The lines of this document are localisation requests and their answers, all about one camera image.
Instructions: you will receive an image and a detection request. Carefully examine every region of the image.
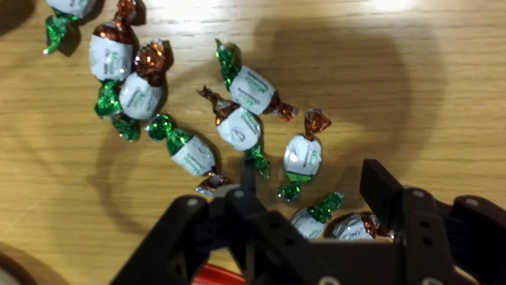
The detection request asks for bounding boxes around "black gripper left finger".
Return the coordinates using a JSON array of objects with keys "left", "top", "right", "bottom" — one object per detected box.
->
[{"left": 110, "top": 167, "right": 298, "bottom": 285}]

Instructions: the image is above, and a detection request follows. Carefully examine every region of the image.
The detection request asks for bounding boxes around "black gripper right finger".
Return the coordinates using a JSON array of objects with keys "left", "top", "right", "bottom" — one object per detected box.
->
[{"left": 360, "top": 160, "right": 506, "bottom": 285}]

